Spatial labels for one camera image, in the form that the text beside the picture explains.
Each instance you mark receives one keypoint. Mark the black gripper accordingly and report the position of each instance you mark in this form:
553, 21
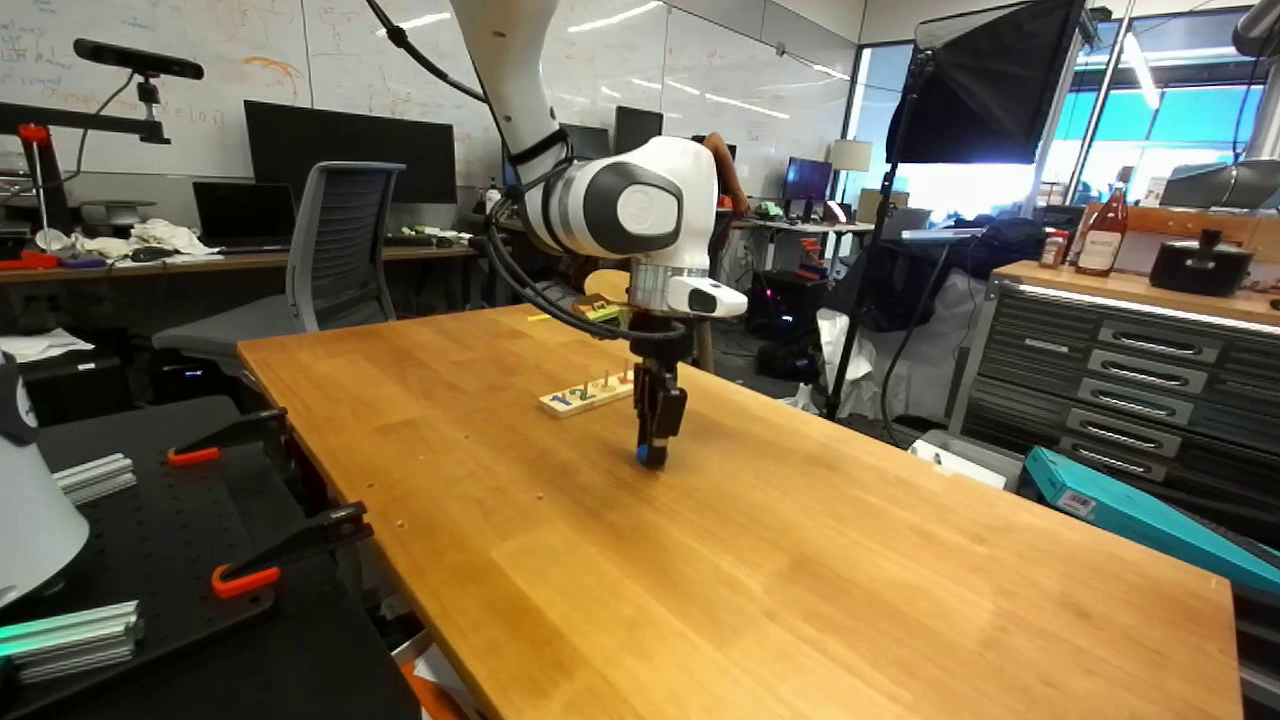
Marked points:
661, 343

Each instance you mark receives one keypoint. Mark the small blue round object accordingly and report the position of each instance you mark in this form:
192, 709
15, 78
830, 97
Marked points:
648, 458

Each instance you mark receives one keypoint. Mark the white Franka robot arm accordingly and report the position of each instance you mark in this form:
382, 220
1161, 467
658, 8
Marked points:
692, 175

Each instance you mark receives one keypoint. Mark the black computer tower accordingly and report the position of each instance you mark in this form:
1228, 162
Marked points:
782, 320

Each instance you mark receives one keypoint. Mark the black light stand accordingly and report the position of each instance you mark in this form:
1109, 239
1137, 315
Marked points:
864, 281

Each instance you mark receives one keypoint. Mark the white plastic cover sheet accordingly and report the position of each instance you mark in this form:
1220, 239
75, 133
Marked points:
934, 362

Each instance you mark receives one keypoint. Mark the small black monitor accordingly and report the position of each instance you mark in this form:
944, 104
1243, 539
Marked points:
639, 125

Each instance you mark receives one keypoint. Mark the white box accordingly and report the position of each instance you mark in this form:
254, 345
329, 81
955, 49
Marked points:
967, 463

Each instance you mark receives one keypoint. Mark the white lamp shade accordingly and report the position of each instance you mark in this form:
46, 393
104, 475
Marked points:
851, 155

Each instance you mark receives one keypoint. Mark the grey mesh office chair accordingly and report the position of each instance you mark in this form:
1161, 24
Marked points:
341, 240

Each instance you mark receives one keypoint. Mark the wide black computer monitor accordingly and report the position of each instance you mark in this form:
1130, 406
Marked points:
346, 155

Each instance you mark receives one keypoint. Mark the black photo softbox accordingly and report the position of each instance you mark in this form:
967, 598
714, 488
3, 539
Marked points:
986, 94

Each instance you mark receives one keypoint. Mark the black laptop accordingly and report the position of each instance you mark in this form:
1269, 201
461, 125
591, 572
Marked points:
242, 215

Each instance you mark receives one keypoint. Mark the orange liquid bottle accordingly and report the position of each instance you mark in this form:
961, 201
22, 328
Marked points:
1102, 239

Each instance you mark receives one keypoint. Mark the workbench with grey drawers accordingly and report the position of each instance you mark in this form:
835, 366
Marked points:
1147, 386

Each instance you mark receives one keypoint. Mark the white cloth pile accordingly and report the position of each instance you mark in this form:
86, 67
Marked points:
167, 240

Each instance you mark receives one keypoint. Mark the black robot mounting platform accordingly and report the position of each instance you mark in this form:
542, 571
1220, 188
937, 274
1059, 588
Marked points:
147, 535

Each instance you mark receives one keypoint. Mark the long wooden desk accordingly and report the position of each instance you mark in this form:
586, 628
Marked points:
134, 266

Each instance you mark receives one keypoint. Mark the black pot with lid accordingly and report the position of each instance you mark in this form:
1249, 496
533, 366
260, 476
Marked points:
1201, 266

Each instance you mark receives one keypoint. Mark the aluminium extrusion bar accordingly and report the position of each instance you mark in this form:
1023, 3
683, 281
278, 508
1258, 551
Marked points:
94, 476
64, 641

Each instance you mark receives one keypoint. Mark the white paper stack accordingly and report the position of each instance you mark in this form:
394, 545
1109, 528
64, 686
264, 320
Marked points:
43, 345

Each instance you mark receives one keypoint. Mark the black boom bar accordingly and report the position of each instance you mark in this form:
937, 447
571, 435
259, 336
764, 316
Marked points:
81, 122

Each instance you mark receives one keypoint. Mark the black stereo camera bar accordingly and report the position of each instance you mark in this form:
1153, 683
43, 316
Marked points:
134, 59

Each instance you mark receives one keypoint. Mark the red camera mount clamp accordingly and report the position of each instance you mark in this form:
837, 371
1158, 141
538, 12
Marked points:
34, 162

